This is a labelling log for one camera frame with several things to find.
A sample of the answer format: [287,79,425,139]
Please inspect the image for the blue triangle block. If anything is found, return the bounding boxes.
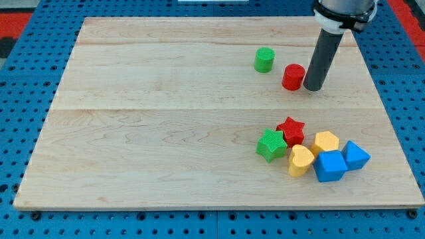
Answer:
[341,141,371,171]

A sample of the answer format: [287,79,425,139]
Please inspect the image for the light wooden board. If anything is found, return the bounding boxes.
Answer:
[13,17,424,211]

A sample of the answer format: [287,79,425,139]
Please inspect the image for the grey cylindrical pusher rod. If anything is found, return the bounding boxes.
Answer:
[303,29,343,92]

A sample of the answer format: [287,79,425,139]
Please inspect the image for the yellow pentagon block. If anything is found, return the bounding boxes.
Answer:
[311,131,339,157]

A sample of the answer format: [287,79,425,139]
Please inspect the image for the red cylinder block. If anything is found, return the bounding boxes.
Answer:
[282,64,305,91]

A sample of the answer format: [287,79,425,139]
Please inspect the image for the green star block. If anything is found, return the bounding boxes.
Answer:
[256,128,288,163]

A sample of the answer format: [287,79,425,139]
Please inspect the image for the blue cube block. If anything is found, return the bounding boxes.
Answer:
[313,150,348,183]

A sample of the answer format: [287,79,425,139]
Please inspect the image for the red star block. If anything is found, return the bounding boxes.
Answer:
[276,117,305,148]

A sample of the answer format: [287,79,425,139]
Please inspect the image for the green cylinder block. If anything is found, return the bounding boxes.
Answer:
[254,47,275,73]

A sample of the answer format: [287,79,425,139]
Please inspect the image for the yellow heart block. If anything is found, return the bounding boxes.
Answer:
[288,145,315,177]

